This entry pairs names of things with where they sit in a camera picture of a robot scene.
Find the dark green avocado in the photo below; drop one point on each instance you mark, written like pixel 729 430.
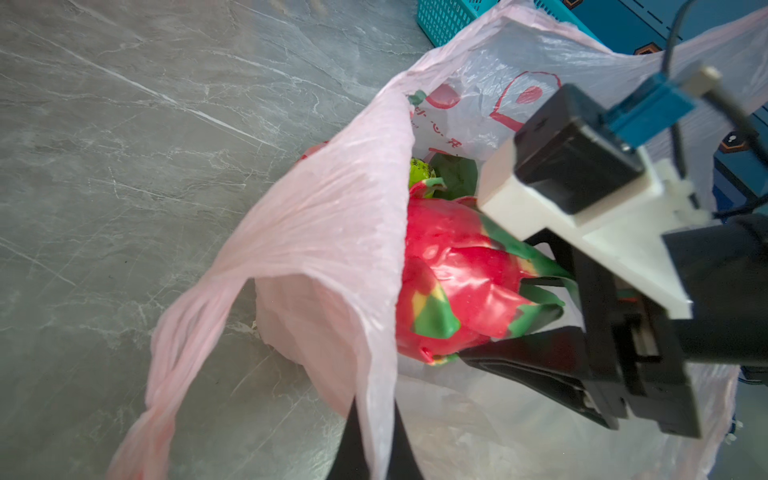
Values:
pixel 459 174

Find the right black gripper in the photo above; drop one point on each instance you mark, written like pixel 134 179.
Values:
pixel 632 356

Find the red dragon fruit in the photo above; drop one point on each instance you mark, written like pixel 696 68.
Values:
pixel 466 281

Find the pink plastic bag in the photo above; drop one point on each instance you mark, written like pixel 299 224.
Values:
pixel 325 248

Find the green apple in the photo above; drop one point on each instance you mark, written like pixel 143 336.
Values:
pixel 420 171

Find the teal plastic mesh basket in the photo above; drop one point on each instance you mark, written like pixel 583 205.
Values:
pixel 441 20

